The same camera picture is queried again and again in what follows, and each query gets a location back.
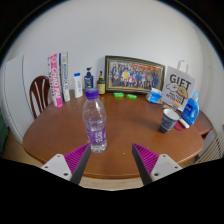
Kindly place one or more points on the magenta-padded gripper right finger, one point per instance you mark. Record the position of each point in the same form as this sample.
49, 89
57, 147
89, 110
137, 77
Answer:
165, 166

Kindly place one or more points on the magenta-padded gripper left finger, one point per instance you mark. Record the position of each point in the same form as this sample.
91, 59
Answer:
56, 166

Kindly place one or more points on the clear purple-capped water bottle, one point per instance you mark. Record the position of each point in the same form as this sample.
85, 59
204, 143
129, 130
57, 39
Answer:
95, 123

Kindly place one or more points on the flat round red coaster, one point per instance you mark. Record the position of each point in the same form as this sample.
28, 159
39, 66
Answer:
179, 126

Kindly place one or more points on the blue painted paper cup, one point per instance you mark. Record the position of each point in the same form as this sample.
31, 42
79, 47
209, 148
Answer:
166, 123

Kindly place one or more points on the white remote control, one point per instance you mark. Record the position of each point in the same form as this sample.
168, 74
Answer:
184, 123

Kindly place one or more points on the white radiator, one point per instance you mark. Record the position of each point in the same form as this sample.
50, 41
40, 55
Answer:
213, 150

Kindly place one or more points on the low brown wooden side table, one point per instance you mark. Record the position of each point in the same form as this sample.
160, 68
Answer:
205, 123

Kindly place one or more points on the small patterned snack pack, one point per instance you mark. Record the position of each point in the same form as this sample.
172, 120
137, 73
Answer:
167, 107

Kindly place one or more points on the blue detergent bottle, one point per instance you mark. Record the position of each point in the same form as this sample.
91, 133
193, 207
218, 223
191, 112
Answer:
190, 111

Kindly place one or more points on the colourful puzzle cube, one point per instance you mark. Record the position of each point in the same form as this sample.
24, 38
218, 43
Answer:
175, 106

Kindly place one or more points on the blue tissue pack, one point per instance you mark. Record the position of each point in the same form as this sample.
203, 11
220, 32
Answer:
154, 96

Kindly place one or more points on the small green packet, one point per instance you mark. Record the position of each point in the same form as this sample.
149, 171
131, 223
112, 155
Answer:
118, 95
131, 97

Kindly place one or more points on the brown wooden chair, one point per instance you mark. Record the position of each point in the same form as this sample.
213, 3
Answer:
34, 91

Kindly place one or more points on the white printed paper gift bag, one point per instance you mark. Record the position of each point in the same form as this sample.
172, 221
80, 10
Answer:
178, 86

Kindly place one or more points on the white blue-capped lotion bottle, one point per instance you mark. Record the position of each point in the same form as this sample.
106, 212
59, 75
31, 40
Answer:
78, 86

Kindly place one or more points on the tall pink box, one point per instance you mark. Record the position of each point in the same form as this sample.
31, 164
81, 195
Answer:
55, 81

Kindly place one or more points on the tall white green box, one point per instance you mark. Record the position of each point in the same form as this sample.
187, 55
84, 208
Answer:
65, 78

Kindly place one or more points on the dark blue pump bottle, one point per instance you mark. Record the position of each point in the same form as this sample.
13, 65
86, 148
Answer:
88, 81

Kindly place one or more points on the brown yellow-labelled bottle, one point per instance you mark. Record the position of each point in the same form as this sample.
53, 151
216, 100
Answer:
101, 86

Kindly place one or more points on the framed group photo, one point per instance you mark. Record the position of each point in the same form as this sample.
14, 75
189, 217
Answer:
133, 75

